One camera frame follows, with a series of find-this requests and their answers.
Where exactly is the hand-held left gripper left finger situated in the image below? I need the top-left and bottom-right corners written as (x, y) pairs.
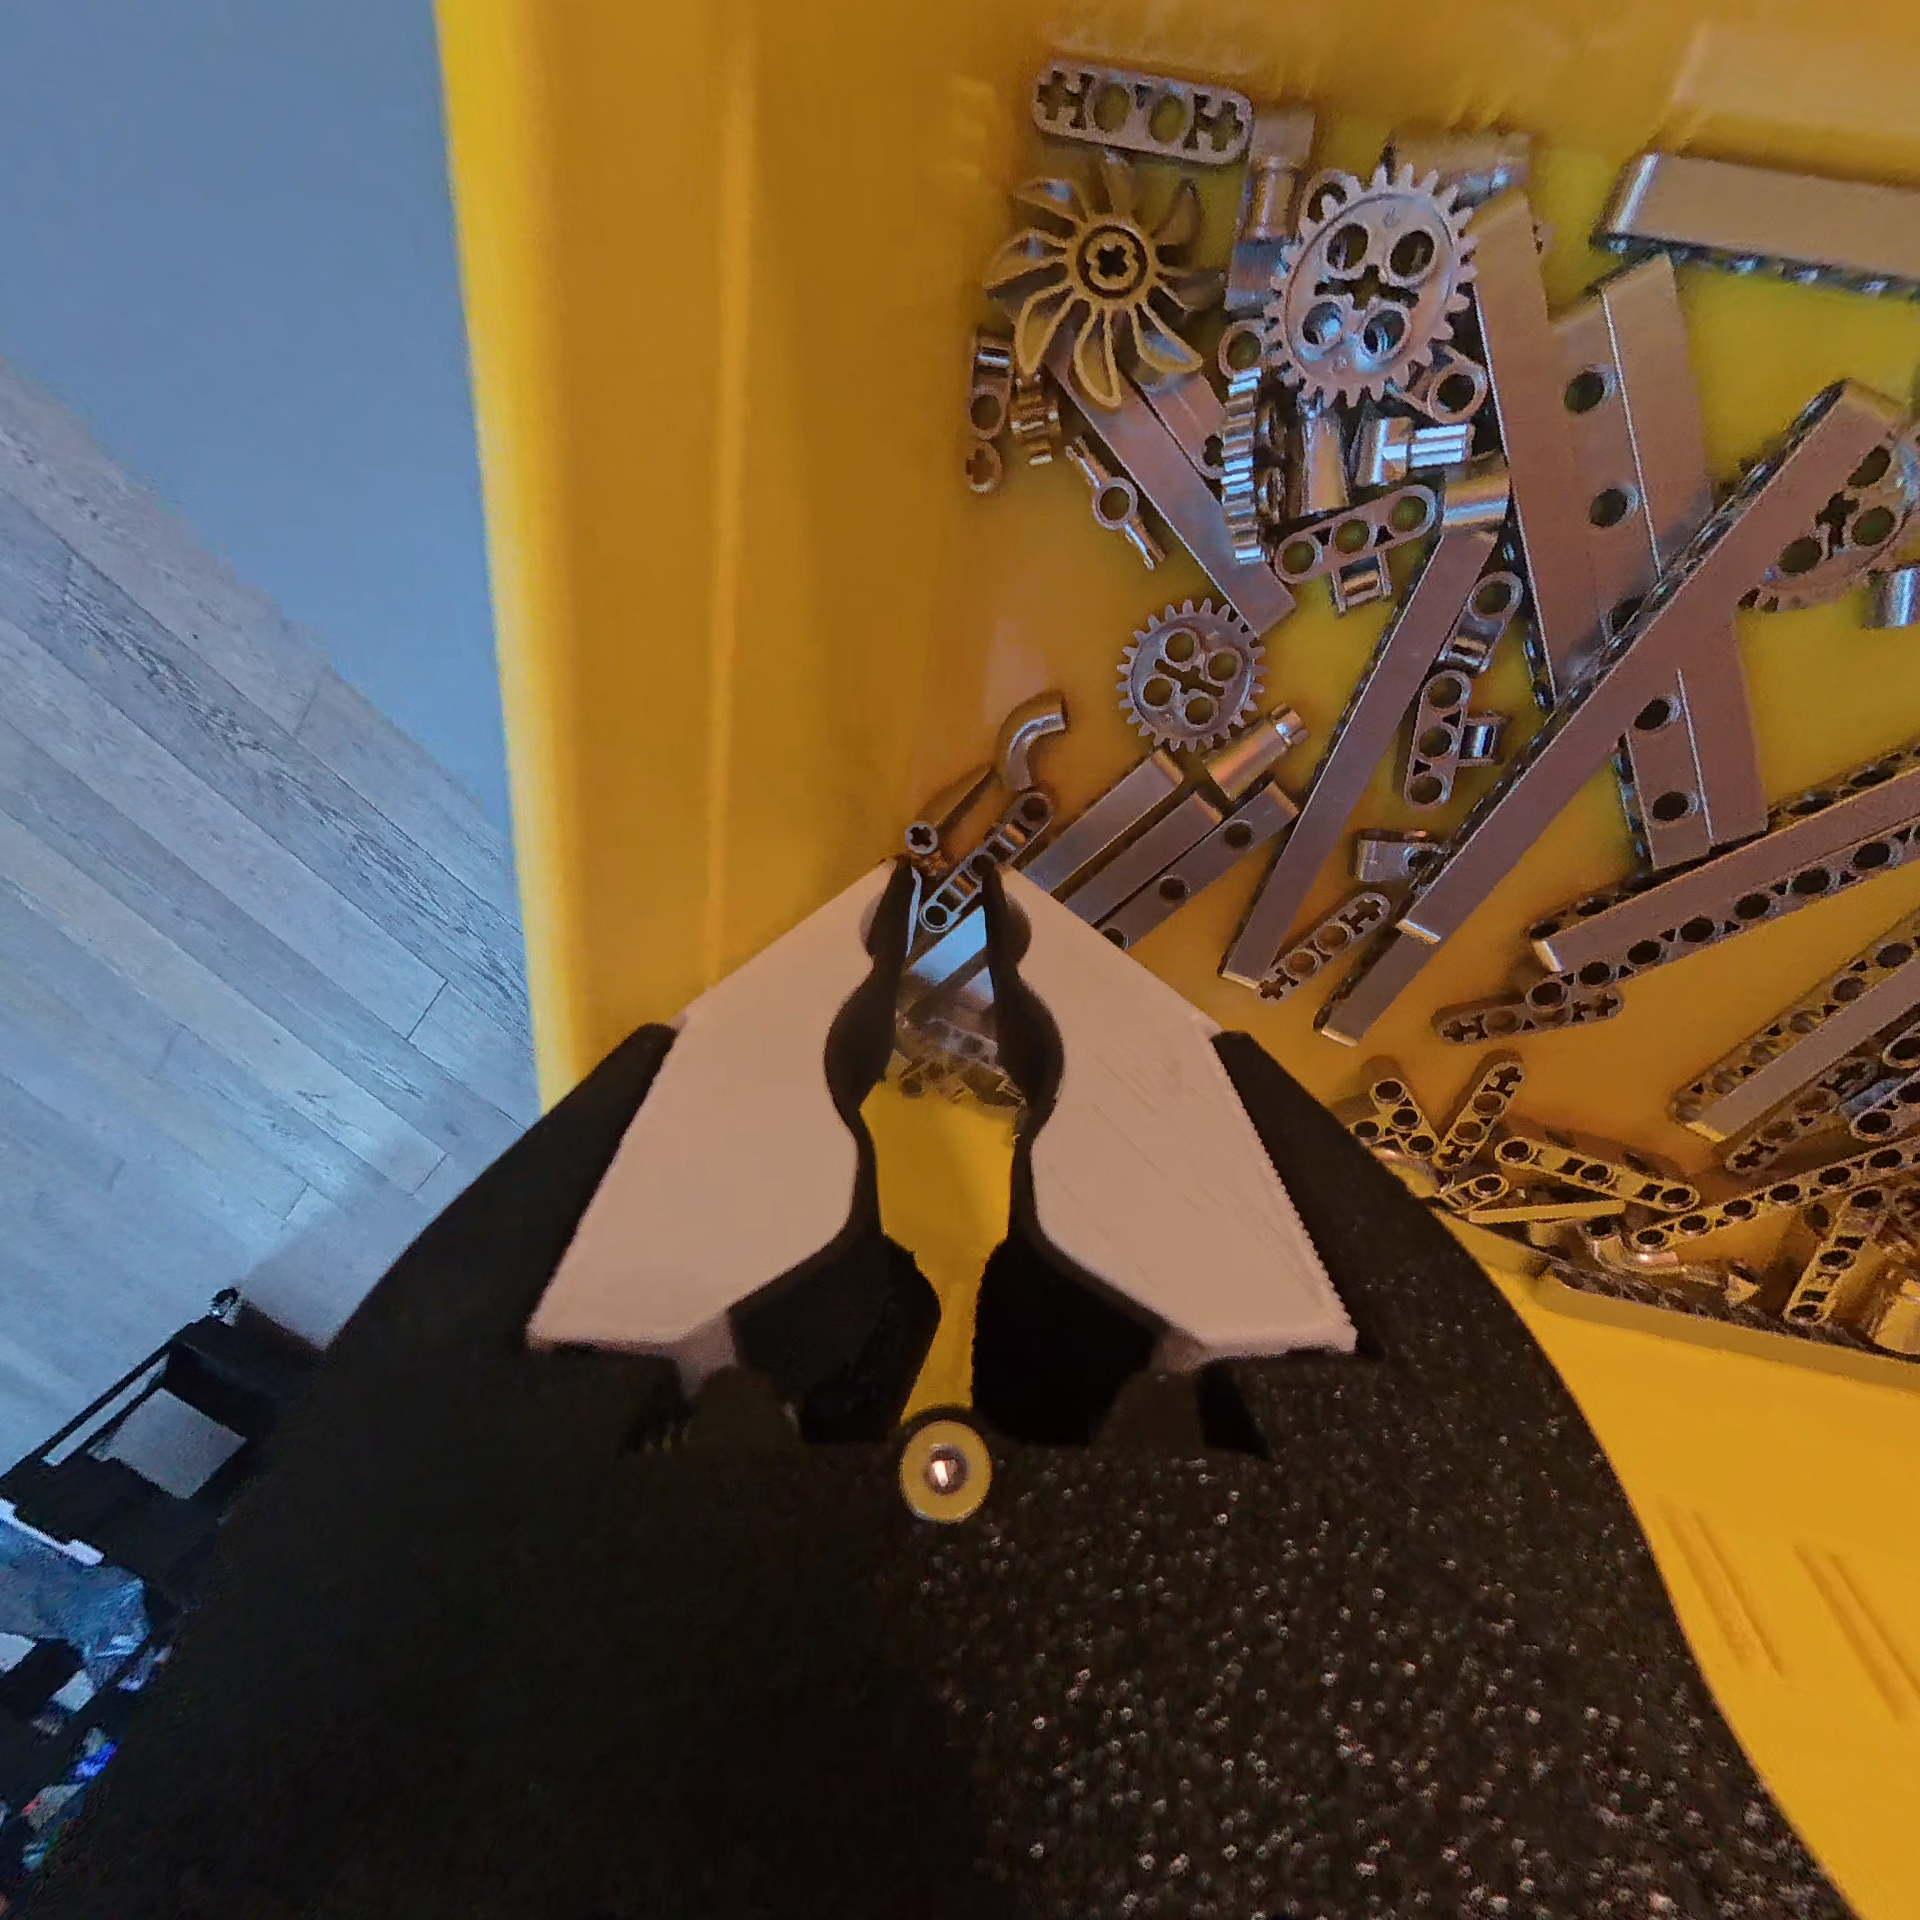
top-left (526, 864), bottom-right (926, 1398)

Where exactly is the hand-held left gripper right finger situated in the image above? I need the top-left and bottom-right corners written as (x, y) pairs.
top-left (978, 864), bottom-right (1364, 1404)

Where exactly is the pile of grey brick parts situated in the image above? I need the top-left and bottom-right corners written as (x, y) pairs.
top-left (901, 46), bottom-right (1920, 1353)

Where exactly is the yellow plastic bin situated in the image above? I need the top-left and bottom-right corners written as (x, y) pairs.
top-left (437, 0), bottom-right (1920, 1920)

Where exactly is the black frame object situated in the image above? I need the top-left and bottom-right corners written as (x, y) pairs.
top-left (0, 1291), bottom-right (318, 1862)

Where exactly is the grey propeller piece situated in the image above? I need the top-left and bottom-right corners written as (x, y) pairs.
top-left (985, 167), bottom-right (1203, 408)

